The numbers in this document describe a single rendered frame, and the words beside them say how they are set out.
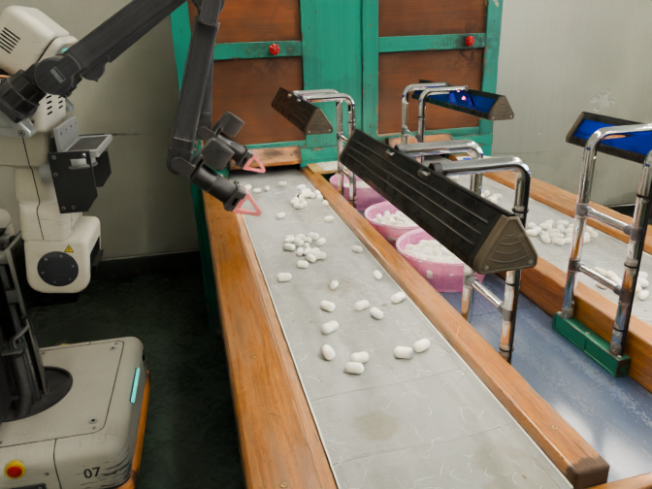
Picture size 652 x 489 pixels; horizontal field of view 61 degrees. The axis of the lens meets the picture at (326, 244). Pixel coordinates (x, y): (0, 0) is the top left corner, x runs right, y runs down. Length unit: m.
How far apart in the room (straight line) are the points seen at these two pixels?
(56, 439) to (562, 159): 3.23
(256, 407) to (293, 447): 0.11
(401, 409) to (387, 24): 1.80
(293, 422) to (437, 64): 1.92
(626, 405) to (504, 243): 0.55
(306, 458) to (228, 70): 1.75
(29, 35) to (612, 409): 1.48
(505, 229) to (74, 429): 1.42
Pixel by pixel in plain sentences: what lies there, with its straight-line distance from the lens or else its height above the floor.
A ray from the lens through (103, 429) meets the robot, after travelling 1.77.
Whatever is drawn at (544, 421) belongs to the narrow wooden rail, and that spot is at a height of 0.76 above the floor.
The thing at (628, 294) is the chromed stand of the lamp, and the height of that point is 0.85.
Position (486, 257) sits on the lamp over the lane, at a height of 1.06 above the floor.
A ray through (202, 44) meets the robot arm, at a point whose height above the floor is 1.29.
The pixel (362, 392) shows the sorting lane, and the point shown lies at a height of 0.74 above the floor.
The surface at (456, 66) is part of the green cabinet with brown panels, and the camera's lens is 2.58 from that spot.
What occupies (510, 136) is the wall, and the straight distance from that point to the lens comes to 3.69.
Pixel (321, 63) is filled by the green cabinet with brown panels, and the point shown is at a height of 1.18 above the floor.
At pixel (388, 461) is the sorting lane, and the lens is 0.86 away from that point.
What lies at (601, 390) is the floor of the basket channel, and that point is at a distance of 1.18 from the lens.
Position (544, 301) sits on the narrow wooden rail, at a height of 0.70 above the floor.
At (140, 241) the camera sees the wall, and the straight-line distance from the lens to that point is 3.36.
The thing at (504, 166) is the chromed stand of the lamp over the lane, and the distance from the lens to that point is 0.90.
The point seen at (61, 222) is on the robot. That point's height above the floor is 0.85.
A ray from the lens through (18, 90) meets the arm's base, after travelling 1.44.
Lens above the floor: 1.32
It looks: 21 degrees down
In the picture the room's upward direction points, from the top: 2 degrees counter-clockwise
